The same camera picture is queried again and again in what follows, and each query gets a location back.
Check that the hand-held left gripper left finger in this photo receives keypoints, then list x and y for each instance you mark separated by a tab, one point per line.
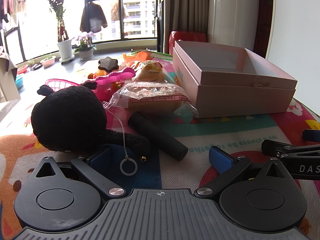
101	158

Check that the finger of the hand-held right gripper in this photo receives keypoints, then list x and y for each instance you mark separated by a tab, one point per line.
272	146
312	135

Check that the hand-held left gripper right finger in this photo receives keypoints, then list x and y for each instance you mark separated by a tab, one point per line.
221	160

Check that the black plush toy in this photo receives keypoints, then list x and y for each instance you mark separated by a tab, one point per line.
67	120

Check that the pink cardboard box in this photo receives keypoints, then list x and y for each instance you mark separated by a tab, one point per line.
237	97

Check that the black cylinder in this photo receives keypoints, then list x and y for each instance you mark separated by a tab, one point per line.
157	135

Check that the large clear-wrapped bread packet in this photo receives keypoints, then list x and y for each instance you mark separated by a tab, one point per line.
152	97

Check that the pink plastic toy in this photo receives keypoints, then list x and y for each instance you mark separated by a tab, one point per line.
117	76

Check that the pink plastic toy basket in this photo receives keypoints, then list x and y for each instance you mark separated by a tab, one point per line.
60	82

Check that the black star-shaped object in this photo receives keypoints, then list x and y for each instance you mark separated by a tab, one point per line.
108	64

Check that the small yellow bread packet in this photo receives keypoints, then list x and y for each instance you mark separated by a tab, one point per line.
150	72

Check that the orange toy pumpkin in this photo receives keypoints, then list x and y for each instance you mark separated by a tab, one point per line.
141	56

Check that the colourful printed play mat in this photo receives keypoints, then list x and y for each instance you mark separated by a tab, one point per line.
225	135

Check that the pink orchid in white pot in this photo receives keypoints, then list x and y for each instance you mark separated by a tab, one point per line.
86	54

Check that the small white planter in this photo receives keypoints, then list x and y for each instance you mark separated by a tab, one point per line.
48	62

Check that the teal plastic basin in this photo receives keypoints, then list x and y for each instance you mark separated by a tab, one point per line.
19	82

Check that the small dark planter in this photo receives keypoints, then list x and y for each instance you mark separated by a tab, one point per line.
36	67

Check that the tall plant in white pot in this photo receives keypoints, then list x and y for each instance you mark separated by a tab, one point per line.
65	48

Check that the small red planter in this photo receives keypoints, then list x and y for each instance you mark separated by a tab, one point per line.
22	69

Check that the cloth-covered armchair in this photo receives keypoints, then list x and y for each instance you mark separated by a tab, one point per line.
7	80

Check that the red suitcase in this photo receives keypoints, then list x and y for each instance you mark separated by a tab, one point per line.
187	36

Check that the hanging brown jacket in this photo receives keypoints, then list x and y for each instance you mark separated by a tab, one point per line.
93	17

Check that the hanging orange fuzzy garment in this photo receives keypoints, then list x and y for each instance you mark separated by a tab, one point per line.
116	10

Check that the grey curtain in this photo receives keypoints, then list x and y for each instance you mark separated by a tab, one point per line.
185	10

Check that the hanging laundry clothes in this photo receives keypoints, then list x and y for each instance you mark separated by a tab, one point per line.
12	2

